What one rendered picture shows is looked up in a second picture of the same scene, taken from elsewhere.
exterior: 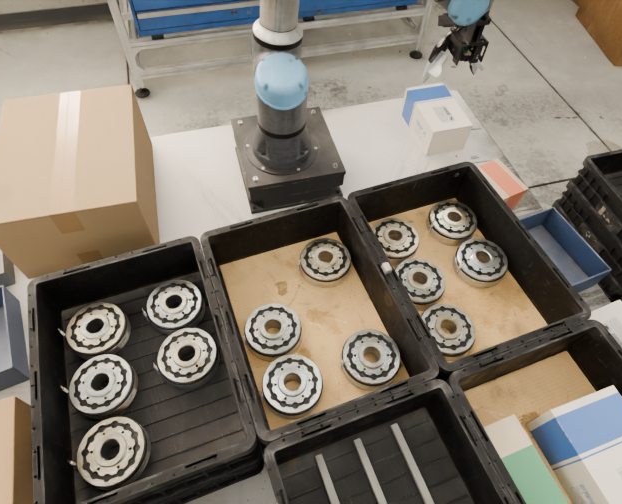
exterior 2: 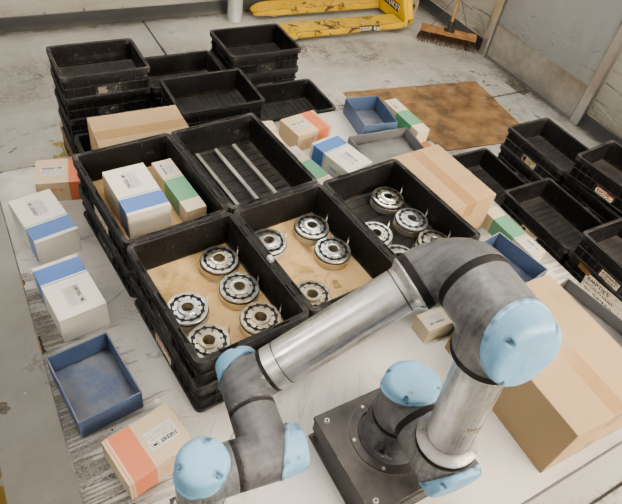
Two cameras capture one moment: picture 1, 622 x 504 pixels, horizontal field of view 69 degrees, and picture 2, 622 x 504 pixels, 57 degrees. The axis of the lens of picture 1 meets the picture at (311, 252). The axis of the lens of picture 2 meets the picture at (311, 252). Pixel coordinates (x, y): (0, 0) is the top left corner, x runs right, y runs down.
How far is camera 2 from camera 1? 1.52 m
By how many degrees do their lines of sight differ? 78
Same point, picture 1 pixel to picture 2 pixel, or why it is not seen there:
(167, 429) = (368, 214)
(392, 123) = not seen: outside the picture
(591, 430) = (150, 197)
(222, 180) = not seen: hidden behind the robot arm
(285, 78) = (405, 371)
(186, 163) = (487, 451)
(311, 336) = (307, 258)
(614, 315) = (71, 308)
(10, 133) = (614, 351)
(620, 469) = (140, 185)
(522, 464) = (187, 194)
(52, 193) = not seen: hidden behind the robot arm
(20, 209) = (536, 287)
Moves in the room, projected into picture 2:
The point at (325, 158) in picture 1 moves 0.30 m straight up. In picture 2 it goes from (339, 429) to (367, 355)
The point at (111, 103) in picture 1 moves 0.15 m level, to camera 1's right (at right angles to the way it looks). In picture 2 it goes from (571, 402) to (514, 409)
